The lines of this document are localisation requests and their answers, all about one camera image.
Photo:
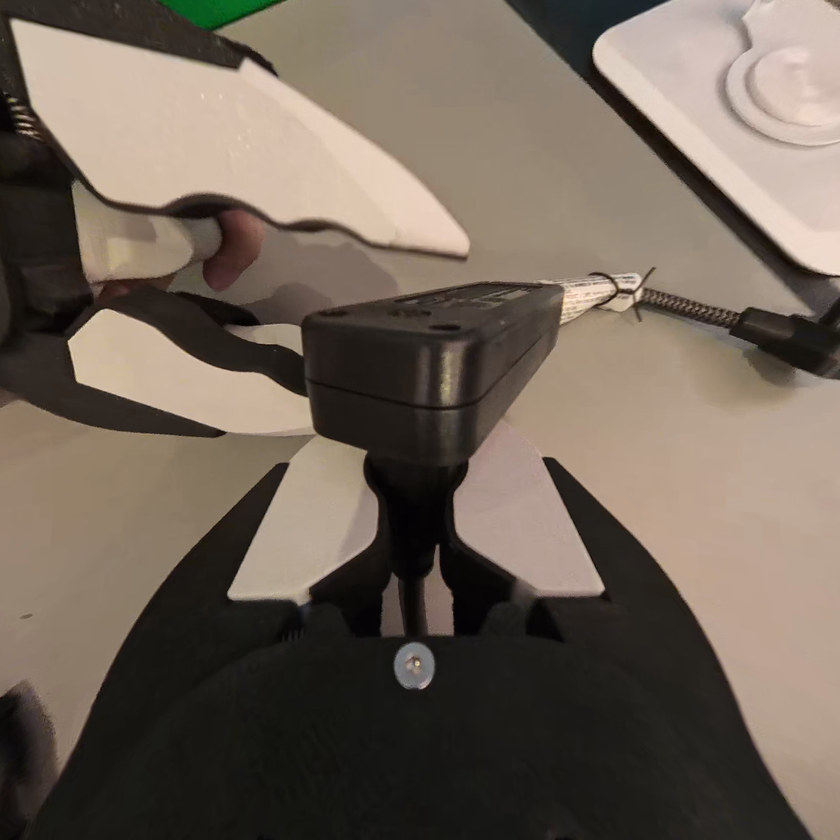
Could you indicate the green sheet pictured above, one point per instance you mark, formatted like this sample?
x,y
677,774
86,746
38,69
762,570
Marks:
x,y
216,12

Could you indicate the black power plug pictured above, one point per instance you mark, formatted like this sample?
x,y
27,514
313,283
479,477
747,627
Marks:
x,y
413,512

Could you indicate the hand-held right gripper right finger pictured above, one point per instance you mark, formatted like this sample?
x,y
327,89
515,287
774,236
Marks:
x,y
525,525

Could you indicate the person's left hand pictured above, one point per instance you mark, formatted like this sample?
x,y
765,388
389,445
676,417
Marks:
x,y
233,249

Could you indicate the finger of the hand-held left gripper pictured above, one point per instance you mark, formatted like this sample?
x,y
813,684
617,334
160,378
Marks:
x,y
170,374
197,131

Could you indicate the white rectangular stand base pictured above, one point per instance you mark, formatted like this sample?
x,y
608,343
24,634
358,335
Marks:
x,y
695,131

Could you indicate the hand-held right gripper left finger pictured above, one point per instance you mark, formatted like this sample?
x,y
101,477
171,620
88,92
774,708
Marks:
x,y
302,525

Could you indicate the dark cloth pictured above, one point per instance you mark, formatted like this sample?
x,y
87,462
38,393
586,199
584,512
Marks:
x,y
23,754

